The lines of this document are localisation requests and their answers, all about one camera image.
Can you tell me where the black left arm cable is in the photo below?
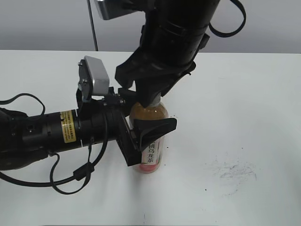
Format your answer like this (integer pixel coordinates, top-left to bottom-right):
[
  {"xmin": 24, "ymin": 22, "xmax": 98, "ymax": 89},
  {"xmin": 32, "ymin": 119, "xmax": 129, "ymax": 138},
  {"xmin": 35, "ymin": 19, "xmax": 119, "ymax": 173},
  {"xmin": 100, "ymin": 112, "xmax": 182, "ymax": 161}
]
[{"xmin": 0, "ymin": 93, "xmax": 108, "ymax": 194}]

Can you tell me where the white bottle cap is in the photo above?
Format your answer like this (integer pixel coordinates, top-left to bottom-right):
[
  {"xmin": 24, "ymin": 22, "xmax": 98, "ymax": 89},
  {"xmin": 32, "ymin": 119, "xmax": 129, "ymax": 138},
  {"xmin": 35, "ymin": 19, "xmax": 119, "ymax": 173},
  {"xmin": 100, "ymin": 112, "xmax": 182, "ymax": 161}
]
[{"xmin": 150, "ymin": 93, "xmax": 161, "ymax": 107}]

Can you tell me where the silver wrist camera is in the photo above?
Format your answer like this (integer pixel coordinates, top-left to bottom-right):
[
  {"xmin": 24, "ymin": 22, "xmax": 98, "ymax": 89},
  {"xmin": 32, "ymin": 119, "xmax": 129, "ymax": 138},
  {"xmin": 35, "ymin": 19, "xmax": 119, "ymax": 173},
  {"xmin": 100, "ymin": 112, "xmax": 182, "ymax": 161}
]
[
  {"xmin": 78, "ymin": 56, "xmax": 110, "ymax": 103},
  {"xmin": 94, "ymin": 0, "xmax": 148, "ymax": 20}
]

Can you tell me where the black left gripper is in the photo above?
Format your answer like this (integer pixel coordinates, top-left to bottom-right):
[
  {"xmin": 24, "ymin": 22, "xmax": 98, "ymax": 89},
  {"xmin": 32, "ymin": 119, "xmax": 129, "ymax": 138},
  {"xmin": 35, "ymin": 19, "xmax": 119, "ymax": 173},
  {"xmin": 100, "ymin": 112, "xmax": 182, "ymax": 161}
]
[{"xmin": 76, "ymin": 87, "xmax": 177, "ymax": 166}]

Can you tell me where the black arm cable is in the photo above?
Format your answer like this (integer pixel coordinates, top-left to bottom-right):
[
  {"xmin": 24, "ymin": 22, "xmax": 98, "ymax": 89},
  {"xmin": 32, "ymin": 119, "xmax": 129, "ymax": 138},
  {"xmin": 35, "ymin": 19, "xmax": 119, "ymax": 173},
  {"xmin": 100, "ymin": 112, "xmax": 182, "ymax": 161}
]
[
  {"xmin": 209, "ymin": 0, "xmax": 247, "ymax": 38},
  {"xmin": 0, "ymin": 93, "xmax": 108, "ymax": 194}
]

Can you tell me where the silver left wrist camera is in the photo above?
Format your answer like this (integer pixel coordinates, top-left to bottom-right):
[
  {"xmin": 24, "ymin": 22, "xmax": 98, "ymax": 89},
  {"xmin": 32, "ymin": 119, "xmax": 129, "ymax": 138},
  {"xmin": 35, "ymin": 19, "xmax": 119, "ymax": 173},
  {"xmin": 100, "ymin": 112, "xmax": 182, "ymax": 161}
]
[{"xmin": 78, "ymin": 56, "xmax": 110, "ymax": 103}]

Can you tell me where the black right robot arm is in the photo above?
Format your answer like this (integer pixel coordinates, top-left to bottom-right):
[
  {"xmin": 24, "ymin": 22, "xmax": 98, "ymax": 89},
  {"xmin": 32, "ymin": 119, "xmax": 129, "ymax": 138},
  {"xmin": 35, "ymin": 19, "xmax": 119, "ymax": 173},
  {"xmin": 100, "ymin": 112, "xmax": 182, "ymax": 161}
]
[{"xmin": 115, "ymin": 0, "xmax": 219, "ymax": 107}]

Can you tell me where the oolong tea bottle pink label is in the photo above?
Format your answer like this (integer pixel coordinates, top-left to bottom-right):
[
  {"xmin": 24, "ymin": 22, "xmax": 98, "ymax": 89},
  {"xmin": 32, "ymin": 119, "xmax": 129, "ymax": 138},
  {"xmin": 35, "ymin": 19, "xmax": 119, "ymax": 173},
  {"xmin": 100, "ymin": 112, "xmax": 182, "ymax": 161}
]
[{"xmin": 128, "ymin": 93, "xmax": 169, "ymax": 174}]

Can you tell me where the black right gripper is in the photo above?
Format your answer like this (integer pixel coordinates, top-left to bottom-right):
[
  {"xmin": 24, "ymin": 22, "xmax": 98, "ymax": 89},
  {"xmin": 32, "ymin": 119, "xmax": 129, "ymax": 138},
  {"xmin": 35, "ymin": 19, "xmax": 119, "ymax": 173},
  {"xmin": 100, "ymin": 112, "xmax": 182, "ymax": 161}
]
[{"xmin": 115, "ymin": 23, "xmax": 209, "ymax": 108}]

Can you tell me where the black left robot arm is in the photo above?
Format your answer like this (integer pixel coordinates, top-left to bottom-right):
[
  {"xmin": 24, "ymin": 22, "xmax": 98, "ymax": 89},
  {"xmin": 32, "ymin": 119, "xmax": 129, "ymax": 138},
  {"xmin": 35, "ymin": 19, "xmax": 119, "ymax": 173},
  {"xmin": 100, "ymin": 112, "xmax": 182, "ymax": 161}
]
[{"xmin": 0, "ymin": 88, "xmax": 177, "ymax": 170}]

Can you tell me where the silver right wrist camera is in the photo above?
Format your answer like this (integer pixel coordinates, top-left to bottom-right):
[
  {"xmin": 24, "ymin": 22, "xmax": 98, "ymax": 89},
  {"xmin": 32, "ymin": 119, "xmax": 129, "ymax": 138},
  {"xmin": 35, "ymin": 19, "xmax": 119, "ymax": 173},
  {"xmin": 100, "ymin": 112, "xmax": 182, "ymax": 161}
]
[{"xmin": 94, "ymin": 0, "xmax": 148, "ymax": 20}]

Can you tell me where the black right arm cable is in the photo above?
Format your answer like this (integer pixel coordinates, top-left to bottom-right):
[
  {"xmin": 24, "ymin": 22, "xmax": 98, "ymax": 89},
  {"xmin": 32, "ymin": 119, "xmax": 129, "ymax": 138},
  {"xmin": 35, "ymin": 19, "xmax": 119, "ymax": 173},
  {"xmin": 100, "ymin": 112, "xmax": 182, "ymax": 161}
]
[{"xmin": 209, "ymin": 0, "xmax": 247, "ymax": 38}]

